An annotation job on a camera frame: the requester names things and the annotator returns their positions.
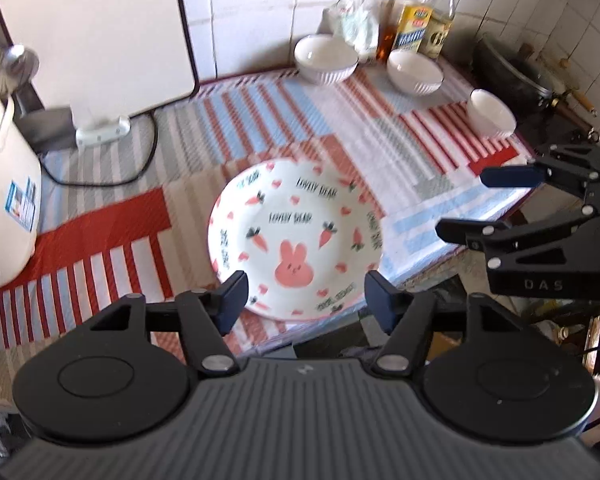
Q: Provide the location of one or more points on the metal ladle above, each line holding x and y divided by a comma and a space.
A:
17, 67

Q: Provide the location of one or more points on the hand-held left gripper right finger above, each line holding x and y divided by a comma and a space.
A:
380, 300

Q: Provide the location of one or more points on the striped patchwork tablecloth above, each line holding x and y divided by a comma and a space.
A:
330, 125

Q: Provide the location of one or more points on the dark pot with glass lid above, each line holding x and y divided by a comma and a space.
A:
515, 72

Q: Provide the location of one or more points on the clear vinegar bottle yellow cap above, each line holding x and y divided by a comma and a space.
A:
442, 25

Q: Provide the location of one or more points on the white ribbed bowl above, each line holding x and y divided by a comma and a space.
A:
415, 72
325, 60
490, 110

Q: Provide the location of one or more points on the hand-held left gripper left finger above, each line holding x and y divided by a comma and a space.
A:
232, 300

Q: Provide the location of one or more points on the grey utensil holder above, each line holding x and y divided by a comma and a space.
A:
45, 125

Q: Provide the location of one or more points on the yellow label cooking wine bottle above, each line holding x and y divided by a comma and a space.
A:
410, 20

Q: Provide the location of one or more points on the cream rice cooker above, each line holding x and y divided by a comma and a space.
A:
5, 195

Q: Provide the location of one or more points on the white cutting board stand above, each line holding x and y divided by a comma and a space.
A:
102, 127

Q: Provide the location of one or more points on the bunny and carrot print plate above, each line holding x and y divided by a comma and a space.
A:
290, 220

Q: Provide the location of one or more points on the clear plastic seasoning bag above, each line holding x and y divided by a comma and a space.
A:
357, 25

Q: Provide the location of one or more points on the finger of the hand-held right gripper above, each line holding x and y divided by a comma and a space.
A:
480, 237
510, 176

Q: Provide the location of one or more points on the white cutting board dark rim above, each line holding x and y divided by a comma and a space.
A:
95, 35

